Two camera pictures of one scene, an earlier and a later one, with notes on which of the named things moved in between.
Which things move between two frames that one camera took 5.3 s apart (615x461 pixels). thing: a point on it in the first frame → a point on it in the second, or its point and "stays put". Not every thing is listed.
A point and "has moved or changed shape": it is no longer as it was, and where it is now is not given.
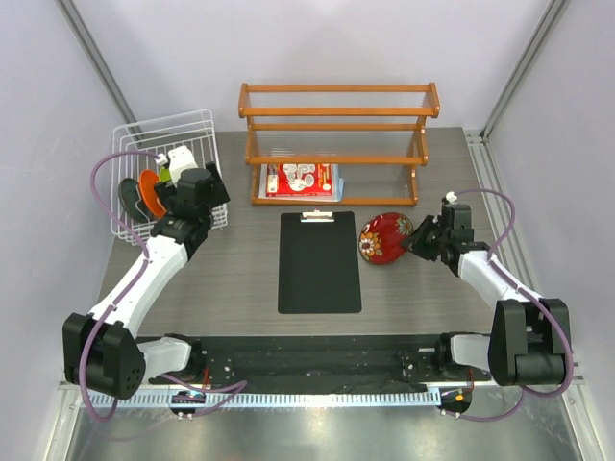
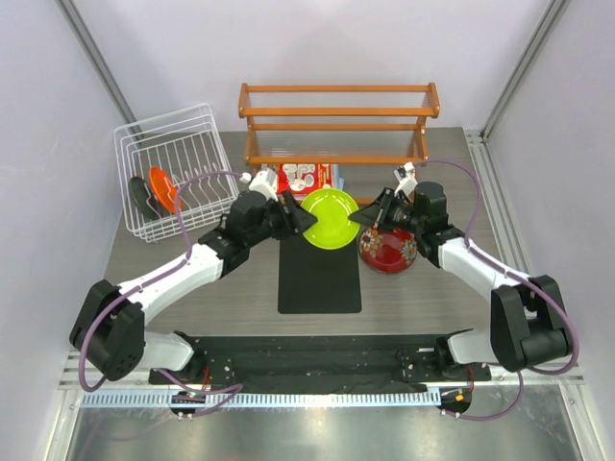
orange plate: (147, 181) has moved or changed shape
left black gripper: (218, 195) → (297, 220)
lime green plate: (164, 175) → (333, 230)
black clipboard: (318, 263) stays put
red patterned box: (299, 180) stays put
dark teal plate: (131, 198) → (145, 198)
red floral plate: (381, 239) has moved or changed shape
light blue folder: (337, 184) stays put
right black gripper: (415, 244) → (376, 212)
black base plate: (320, 362) stays put
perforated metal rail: (164, 399) stays put
